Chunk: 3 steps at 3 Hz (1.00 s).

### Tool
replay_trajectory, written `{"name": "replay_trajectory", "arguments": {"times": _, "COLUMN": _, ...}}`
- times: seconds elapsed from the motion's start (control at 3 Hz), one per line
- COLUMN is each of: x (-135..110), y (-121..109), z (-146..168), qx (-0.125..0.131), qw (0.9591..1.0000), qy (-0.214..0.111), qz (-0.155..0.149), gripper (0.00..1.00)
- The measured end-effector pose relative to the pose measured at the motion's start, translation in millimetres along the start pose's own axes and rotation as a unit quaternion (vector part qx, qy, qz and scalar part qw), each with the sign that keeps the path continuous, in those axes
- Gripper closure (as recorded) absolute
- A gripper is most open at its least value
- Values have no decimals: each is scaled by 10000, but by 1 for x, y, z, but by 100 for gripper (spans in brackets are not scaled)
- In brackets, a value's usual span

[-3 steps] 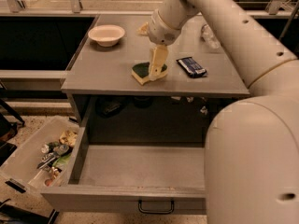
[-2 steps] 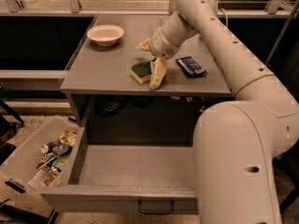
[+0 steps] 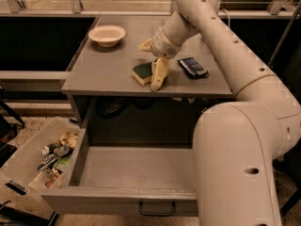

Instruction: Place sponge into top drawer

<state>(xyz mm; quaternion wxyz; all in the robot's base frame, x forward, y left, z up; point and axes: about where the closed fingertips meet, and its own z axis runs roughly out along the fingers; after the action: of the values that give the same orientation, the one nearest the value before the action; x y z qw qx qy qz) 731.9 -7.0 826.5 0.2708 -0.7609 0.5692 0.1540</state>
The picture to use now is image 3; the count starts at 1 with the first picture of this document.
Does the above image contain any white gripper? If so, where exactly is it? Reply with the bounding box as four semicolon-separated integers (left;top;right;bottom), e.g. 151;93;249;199
138;27;182;91

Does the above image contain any green and yellow sponge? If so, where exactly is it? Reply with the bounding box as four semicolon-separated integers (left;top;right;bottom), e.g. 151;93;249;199
132;62;152;86

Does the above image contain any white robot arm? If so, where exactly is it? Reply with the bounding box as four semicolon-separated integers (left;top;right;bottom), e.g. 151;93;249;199
140;0;301;226

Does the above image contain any grey cabinet with top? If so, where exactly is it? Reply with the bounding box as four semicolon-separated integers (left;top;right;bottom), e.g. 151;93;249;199
62;15;234;129

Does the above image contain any open grey top drawer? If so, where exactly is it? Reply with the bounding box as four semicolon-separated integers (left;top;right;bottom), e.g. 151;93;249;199
40;97;201;218

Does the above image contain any dark blue snack packet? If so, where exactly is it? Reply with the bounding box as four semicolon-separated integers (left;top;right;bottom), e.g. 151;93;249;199
178;57;209;79

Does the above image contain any white bowl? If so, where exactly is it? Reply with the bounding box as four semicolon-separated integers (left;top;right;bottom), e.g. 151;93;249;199
88;25;126;48

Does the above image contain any crumpled yellow wrapper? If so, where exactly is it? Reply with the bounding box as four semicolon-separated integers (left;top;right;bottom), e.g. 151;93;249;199
59;132;78;149

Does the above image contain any silver blue packet in bin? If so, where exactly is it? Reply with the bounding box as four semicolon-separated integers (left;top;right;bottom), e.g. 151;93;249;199
38;146;70;170

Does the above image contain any green packet in bin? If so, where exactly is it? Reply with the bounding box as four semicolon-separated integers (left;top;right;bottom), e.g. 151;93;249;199
53;155;71;171

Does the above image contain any clear plastic storage bin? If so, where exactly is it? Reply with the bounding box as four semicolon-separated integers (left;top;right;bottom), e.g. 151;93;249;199
1;118;79;197

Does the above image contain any white cable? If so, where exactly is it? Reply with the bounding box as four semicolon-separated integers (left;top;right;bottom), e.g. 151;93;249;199
220;8;232;30

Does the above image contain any black drawer handle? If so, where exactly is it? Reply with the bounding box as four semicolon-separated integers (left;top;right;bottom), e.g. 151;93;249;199
139;202;176;217

